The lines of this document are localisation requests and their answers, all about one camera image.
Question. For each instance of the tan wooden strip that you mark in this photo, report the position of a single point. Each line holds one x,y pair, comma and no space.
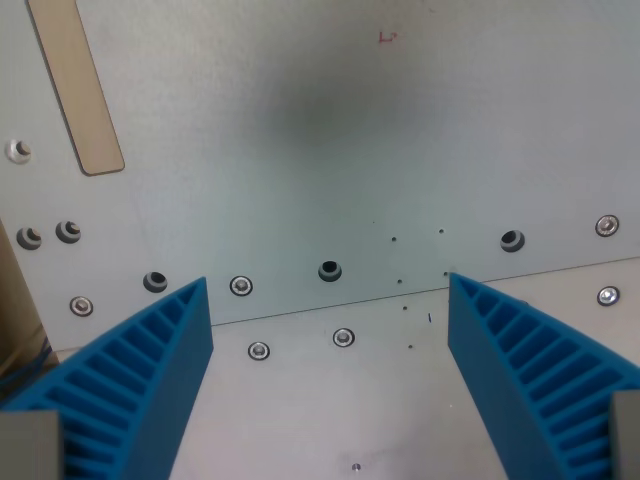
80,90

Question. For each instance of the silver socket head screw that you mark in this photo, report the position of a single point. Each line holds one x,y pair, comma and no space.
607,225
81,305
259,350
608,295
241,286
343,337

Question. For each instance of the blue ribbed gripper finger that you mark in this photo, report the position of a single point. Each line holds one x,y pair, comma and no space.
150,370
505,380

